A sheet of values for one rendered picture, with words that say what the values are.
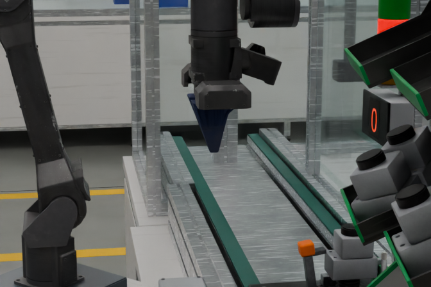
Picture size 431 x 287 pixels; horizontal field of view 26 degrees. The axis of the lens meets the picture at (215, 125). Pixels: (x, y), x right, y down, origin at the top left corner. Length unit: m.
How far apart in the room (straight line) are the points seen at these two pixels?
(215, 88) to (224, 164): 1.25
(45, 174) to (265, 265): 0.62
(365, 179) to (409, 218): 0.13
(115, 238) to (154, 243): 2.67
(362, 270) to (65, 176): 0.43
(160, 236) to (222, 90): 0.94
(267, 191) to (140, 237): 0.32
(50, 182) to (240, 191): 1.00
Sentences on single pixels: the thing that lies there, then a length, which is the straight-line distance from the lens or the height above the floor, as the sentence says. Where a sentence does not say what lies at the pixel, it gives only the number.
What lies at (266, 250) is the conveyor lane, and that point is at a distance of 1.73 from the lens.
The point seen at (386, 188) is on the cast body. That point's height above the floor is 1.24.
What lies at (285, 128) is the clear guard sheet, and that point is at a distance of 2.64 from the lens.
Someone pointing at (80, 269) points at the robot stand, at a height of 1.06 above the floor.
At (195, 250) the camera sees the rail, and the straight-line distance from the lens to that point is 1.60.
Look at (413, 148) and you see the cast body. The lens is 0.99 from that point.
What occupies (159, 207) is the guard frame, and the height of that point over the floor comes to 0.88.
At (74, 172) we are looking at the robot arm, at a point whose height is 1.21.
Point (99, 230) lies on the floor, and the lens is 4.73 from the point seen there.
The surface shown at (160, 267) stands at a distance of 1.81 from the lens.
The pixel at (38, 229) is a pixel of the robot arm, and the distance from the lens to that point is 1.15.
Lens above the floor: 1.50
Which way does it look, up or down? 12 degrees down
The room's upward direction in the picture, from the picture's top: straight up
